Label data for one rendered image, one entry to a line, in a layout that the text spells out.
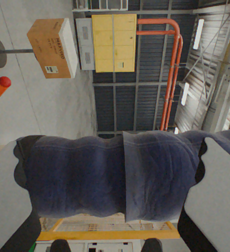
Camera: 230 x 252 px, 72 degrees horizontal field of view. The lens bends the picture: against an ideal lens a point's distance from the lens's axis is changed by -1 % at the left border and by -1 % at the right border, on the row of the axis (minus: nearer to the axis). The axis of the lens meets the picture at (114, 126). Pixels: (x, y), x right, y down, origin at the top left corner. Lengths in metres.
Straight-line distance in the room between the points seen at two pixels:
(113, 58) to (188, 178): 7.35
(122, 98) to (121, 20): 5.69
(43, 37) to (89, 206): 1.96
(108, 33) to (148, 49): 4.09
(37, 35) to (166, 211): 2.06
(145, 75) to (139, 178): 11.05
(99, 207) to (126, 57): 7.38
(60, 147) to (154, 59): 10.93
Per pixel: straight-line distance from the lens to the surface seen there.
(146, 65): 11.17
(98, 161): 0.37
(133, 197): 0.37
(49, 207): 0.42
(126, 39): 7.54
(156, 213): 0.41
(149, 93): 11.80
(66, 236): 1.66
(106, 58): 7.61
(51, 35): 2.12
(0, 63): 2.78
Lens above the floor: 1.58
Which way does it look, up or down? level
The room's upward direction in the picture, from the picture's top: 89 degrees clockwise
